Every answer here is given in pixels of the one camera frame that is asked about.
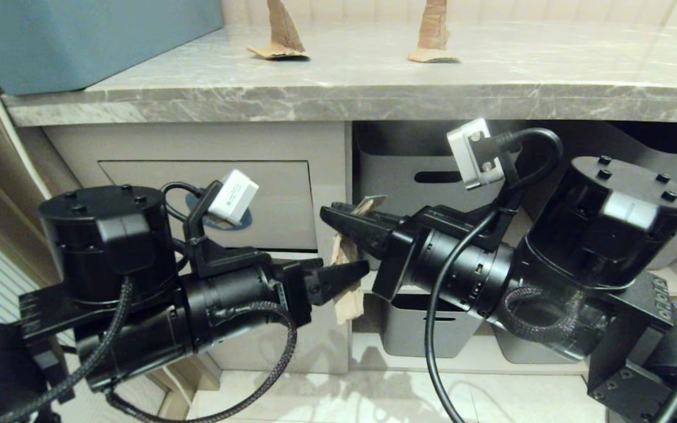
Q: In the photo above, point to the small grey plastic bin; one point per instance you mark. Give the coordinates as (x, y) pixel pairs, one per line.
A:
(462, 335)
(520, 346)

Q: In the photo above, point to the brown cardboard scrap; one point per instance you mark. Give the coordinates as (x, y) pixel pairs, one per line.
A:
(347, 305)

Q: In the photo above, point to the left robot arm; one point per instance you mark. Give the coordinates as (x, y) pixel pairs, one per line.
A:
(100, 247)

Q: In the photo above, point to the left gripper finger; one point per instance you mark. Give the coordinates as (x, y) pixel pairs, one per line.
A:
(335, 279)

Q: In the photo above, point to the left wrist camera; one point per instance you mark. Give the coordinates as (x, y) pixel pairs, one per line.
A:
(233, 197)

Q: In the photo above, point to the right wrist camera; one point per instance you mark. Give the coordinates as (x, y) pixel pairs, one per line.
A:
(473, 153)

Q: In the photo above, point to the blue box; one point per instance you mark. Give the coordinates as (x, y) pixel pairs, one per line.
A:
(74, 41)

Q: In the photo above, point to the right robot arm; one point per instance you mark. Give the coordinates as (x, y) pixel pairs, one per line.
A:
(603, 229)

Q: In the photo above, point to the folded brown cardboard piece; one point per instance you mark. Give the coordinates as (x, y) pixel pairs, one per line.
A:
(433, 35)
(282, 32)

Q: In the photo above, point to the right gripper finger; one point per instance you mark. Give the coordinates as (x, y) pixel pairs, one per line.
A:
(359, 226)

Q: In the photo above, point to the grey trash bin flap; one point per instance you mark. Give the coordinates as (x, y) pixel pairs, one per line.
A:
(280, 200)

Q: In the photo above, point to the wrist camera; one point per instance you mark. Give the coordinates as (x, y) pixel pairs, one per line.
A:
(473, 153)
(233, 197)

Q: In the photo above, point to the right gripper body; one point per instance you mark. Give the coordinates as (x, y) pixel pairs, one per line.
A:
(450, 258)

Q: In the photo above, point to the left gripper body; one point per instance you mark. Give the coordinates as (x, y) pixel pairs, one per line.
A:
(230, 302)

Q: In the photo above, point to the grey cabinet door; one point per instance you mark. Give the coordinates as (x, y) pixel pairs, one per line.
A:
(197, 144)

